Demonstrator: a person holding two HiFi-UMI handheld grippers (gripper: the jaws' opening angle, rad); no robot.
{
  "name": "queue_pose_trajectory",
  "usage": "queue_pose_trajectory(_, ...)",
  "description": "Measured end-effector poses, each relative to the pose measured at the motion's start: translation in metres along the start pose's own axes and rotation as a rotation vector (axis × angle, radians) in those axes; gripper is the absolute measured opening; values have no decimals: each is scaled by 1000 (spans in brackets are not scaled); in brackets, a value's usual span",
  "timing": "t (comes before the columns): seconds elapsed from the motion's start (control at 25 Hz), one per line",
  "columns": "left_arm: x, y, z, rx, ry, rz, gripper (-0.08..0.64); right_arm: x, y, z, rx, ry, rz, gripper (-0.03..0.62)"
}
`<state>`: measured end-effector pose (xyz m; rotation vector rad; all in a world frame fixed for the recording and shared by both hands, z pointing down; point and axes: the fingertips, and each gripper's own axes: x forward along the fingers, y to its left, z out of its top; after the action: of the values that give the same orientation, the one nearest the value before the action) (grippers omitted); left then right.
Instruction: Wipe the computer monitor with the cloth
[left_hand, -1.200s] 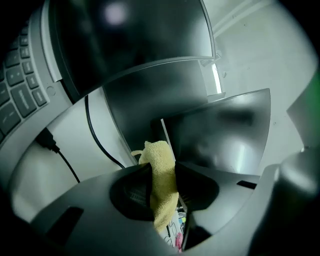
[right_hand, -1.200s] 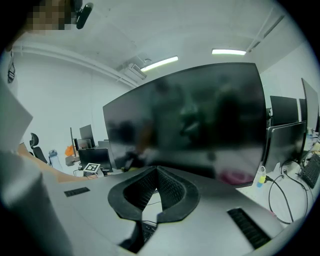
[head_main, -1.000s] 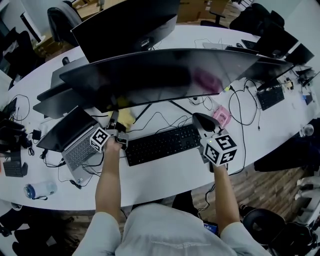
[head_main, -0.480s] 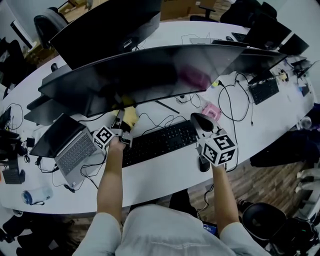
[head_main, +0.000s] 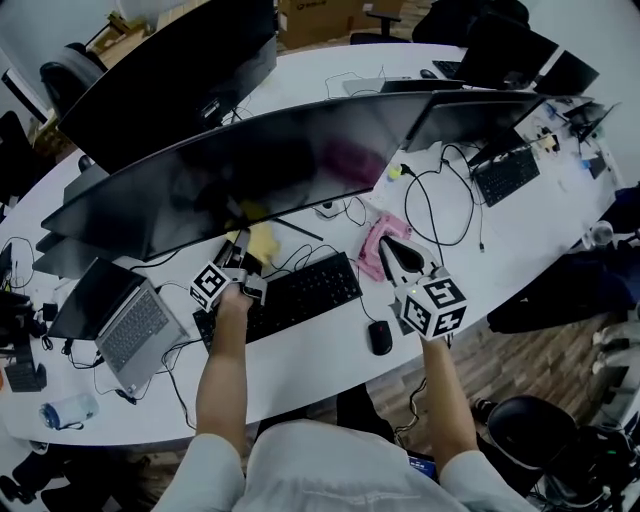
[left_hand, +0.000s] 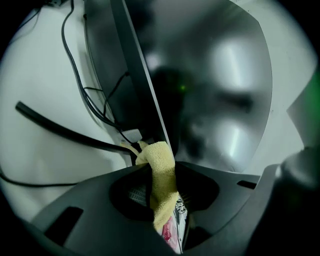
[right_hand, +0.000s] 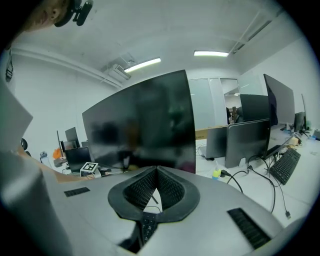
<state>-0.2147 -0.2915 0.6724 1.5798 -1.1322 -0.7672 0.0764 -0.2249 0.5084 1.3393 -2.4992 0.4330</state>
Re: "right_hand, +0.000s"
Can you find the white air conditioner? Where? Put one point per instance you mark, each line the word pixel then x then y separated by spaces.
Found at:
pixel 119 72

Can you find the person's face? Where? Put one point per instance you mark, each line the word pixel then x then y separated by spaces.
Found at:
pixel 40 15

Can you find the small black laptop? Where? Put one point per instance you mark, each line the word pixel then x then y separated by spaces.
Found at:
pixel 77 158

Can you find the black office chair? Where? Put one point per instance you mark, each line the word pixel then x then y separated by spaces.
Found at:
pixel 239 115

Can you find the orange bag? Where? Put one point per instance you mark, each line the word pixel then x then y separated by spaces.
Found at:
pixel 57 153

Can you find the person's grey shirt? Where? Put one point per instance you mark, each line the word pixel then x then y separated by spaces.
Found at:
pixel 12 117

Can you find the cardboard box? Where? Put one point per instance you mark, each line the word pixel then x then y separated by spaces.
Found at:
pixel 201 133

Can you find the grey-backed monitor with stand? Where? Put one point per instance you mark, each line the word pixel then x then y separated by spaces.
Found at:
pixel 246 142

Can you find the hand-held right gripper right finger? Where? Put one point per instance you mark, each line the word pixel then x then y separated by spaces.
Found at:
pixel 190 200

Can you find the black head-mounted camera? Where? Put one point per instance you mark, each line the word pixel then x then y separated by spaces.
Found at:
pixel 81 12

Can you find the long ceiling light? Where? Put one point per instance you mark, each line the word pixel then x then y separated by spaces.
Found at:
pixel 211 53
pixel 142 64

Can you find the black keyboard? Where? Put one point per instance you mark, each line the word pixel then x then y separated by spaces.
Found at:
pixel 148 227
pixel 286 166

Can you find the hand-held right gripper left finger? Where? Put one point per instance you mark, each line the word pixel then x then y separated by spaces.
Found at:
pixel 117 200

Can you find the small black monitor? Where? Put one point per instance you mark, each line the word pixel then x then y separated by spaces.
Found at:
pixel 299 121

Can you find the large black computer monitor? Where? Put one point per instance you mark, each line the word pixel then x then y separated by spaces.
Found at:
pixel 140 120

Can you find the clear water bottle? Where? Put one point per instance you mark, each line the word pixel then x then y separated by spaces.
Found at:
pixel 45 158

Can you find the open laptop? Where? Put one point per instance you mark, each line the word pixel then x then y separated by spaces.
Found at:
pixel 276 148

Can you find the yellow blue spray bottle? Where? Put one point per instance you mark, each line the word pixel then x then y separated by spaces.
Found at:
pixel 216 173

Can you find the tall dark monitor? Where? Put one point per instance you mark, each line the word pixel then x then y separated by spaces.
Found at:
pixel 281 102

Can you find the person's left forearm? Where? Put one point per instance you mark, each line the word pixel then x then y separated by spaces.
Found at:
pixel 57 175

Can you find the frosted glass partition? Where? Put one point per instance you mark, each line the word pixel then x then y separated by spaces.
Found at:
pixel 202 102

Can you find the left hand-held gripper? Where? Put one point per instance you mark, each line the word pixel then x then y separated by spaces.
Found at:
pixel 89 168

